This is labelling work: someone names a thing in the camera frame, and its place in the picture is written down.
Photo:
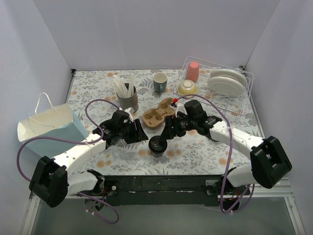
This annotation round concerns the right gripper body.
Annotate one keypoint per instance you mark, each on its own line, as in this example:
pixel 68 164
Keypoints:
pixel 171 125

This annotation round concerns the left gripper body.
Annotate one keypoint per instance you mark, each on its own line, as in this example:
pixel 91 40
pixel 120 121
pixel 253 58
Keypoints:
pixel 134 132

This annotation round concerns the black coffee cup lid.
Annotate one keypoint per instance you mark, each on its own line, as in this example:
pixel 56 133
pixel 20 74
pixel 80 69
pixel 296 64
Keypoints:
pixel 156 144

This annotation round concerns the dark takeout coffee cup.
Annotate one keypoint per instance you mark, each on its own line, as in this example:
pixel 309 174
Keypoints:
pixel 157 153

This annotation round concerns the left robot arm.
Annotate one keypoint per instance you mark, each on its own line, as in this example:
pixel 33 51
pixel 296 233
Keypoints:
pixel 53 178

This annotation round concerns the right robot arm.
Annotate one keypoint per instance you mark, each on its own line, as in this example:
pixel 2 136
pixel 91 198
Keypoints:
pixel 269 162

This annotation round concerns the brown cardboard cup carrier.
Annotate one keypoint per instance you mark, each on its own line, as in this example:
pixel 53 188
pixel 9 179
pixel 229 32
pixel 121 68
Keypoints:
pixel 154 117

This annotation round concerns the grey straw holder cup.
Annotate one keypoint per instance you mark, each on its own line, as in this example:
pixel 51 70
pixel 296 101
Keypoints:
pixel 129 102

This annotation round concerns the yellow patterned bowl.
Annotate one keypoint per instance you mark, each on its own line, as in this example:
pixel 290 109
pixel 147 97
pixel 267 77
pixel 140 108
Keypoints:
pixel 187 87

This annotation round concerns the blue ceramic mug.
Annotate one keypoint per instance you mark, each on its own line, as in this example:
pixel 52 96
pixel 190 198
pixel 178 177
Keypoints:
pixel 160 82

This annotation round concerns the white blue paper bag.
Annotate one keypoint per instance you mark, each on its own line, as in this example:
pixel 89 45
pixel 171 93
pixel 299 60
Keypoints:
pixel 57 122

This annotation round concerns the pink plastic cup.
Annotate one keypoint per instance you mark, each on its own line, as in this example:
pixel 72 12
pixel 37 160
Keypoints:
pixel 193 71

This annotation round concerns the white plate front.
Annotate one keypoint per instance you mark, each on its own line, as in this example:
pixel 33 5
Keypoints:
pixel 226 86

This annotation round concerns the white plate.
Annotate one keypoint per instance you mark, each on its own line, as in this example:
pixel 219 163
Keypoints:
pixel 229 73
pixel 226 86

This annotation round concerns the white plate back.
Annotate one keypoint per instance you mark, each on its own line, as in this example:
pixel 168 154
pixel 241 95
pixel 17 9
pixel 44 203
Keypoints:
pixel 229 73

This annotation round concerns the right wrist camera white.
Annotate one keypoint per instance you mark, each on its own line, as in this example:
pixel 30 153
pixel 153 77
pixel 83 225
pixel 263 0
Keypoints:
pixel 179 108

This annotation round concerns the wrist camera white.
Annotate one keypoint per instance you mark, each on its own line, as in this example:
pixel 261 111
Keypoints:
pixel 130 112
pixel 179 108

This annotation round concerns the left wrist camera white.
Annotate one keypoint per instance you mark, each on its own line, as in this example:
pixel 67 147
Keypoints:
pixel 130 112

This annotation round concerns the white wire dish rack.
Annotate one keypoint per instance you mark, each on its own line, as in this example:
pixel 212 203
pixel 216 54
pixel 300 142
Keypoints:
pixel 230 105

